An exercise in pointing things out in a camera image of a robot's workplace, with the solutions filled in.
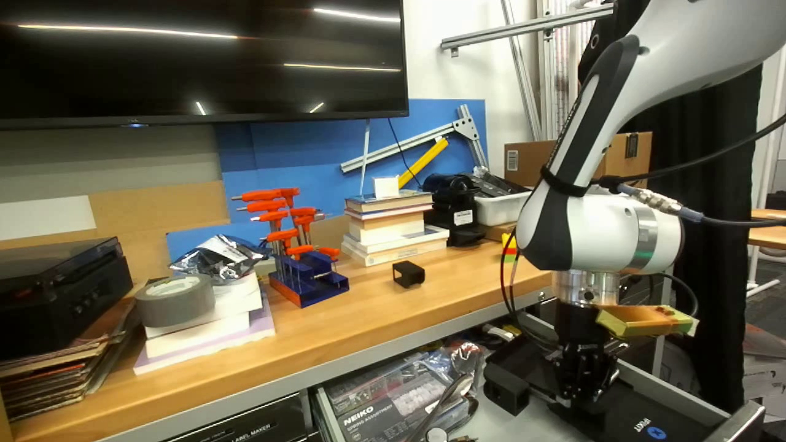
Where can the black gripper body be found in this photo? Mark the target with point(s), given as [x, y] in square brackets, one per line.
[582, 361]

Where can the grey drawer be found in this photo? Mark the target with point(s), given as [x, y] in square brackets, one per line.
[435, 389]

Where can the black square tube block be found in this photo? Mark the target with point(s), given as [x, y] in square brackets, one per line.
[409, 274]

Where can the black bracket piece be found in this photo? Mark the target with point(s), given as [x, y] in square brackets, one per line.
[515, 373]

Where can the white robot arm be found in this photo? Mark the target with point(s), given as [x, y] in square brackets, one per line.
[651, 169]

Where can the black box blue logo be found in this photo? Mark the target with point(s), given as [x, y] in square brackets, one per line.
[634, 421]

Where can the coloured toy brick stack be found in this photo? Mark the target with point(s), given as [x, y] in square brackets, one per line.
[510, 244]

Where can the white plastic bin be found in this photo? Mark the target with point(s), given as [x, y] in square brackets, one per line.
[500, 209]

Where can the black device with label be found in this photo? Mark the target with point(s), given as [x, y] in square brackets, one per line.
[452, 209]

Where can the cardboard box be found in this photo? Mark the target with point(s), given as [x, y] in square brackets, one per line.
[626, 155]

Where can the stack of books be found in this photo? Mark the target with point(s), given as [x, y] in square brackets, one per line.
[391, 228]

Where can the yellow ruler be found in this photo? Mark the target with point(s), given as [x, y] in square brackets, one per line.
[420, 162]

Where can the red hex key set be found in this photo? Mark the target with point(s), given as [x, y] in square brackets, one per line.
[302, 271]

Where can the plastic bag of tools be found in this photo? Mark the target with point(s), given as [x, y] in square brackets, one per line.
[221, 259]

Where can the white foam board stack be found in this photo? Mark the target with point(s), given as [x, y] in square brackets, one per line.
[238, 315]

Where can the black case on left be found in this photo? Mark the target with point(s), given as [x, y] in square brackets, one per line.
[54, 293]

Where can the large black monitor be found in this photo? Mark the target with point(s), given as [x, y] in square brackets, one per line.
[173, 63]

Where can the aluminium angle bracket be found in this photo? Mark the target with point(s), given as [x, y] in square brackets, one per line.
[461, 125]

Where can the grey duct tape roll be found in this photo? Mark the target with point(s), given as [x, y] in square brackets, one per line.
[176, 301]

